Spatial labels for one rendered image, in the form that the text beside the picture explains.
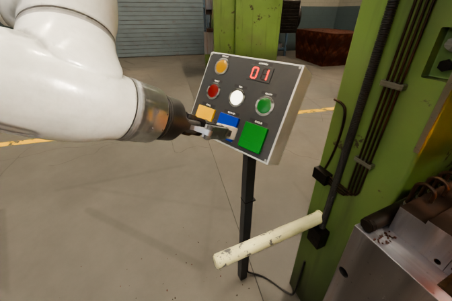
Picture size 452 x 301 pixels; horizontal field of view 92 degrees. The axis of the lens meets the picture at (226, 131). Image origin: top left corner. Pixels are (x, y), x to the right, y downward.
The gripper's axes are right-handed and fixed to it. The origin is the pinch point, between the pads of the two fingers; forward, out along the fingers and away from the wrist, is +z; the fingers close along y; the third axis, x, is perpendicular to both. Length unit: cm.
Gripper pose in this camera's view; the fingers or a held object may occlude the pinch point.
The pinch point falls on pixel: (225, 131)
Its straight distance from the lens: 51.6
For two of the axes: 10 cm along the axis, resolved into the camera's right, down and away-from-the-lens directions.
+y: 7.5, 3.2, -5.8
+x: 3.3, -9.4, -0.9
